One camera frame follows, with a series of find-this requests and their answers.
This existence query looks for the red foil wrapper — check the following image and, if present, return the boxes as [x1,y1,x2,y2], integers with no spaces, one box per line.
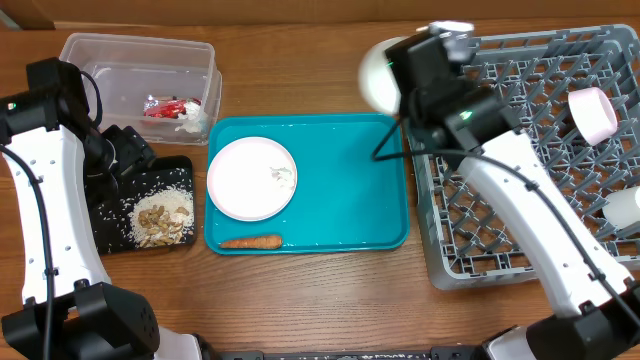
[143,95,190,119]

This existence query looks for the white bowl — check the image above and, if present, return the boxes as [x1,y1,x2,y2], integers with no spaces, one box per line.
[358,37,404,116]

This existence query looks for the small white plate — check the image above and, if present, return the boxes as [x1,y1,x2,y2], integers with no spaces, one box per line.
[568,87,618,146]

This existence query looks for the white napkin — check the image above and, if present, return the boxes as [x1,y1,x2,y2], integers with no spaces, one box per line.
[175,98,207,134]

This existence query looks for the white paper cup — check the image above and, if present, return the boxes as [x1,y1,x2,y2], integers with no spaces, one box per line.
[602,186,640,229]

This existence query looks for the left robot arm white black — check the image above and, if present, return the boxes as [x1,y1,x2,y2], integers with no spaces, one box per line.
[1,58,215,359]

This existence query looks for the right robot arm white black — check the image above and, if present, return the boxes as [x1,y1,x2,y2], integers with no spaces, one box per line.
[384,25,639,359]

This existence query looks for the black waste tray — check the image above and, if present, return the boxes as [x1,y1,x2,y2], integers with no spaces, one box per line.
[90,155,196,255]

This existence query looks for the clear plastic waste bin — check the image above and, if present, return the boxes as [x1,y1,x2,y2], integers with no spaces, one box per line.
[60,33,222,145]

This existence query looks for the grey plastic dishwasher rack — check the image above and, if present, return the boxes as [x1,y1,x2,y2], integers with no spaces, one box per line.
[410,25,639,290]

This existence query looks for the rice and food scraps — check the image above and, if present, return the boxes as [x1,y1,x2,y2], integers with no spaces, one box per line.
[99,184,196,249]

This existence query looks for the large white plate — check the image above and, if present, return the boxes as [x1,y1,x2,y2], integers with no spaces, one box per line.
[207,136,298,222]

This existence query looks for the orange carrot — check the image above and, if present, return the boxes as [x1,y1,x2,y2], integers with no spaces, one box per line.
[219,235,283,250]

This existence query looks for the teal plastic serving tray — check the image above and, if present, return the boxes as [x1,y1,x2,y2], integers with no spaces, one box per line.
[204,113,409,255]

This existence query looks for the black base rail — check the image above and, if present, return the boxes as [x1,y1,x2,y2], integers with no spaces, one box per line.
[207,335,496,360]

